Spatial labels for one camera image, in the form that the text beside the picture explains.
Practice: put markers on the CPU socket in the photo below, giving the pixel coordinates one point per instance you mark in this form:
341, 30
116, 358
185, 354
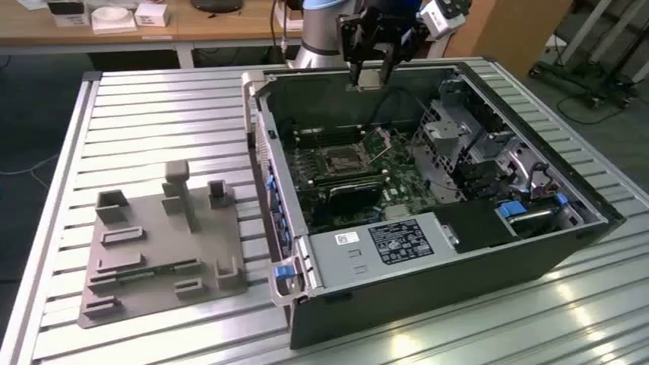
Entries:
343, 161

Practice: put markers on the wooden desk white frame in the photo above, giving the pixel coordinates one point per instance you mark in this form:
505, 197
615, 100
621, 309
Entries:
228, 23
30, 26

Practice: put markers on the small blue latch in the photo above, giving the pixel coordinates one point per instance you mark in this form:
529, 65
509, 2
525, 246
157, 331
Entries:
559, 199

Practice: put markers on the silver square CPU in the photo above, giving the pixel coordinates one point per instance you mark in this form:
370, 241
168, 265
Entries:
369, 80

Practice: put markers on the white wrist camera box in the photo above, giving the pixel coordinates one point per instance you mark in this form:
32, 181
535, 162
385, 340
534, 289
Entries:
441, 19

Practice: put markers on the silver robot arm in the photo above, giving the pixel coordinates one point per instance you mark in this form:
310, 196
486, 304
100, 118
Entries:
318, 38

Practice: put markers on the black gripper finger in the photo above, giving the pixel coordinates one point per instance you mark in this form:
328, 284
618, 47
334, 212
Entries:
351, 42
399, 53

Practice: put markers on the grey parts rack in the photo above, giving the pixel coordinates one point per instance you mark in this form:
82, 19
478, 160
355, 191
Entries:
152, 228

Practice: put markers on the white box black label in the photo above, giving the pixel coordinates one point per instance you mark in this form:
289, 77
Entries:
68, 19

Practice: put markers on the white block round recess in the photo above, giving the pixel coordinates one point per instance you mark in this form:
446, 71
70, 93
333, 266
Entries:
113, 24

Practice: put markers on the small white box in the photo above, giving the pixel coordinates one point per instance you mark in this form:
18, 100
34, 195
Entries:
293, 19

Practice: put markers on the black graphics card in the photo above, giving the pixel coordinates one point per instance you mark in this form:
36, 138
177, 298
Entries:
354, 197

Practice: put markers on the grey power supply unit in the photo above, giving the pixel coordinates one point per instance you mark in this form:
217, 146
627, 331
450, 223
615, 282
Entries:
349, 266

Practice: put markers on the black open PC case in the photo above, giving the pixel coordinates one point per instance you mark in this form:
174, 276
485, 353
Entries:
430, 304

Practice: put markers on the green RAM stick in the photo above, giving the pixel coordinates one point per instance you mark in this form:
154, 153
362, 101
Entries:
146, 273

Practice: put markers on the wheeled equipment stand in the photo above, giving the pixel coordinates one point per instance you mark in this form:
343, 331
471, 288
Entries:
567, 76

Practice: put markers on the black round object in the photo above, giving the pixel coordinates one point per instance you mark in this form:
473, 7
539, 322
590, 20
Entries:
214, 4

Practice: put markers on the silver metal drive cage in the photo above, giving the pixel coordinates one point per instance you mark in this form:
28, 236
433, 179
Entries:
446, 131

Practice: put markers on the blue drive latch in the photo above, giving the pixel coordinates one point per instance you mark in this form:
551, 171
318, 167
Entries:
509, 210

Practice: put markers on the plain white box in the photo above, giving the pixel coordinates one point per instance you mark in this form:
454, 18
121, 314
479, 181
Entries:
152, 15

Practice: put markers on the green motherboard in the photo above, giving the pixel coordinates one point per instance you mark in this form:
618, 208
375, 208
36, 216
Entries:
399, 171

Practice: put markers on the black plastic shroud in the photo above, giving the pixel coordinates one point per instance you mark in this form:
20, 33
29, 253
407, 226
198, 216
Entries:
471, 224

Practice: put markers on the brown wooden panel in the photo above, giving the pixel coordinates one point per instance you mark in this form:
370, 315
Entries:
517, 34

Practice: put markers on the thin metal locking lever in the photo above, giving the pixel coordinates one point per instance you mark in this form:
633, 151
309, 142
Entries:
381, 154

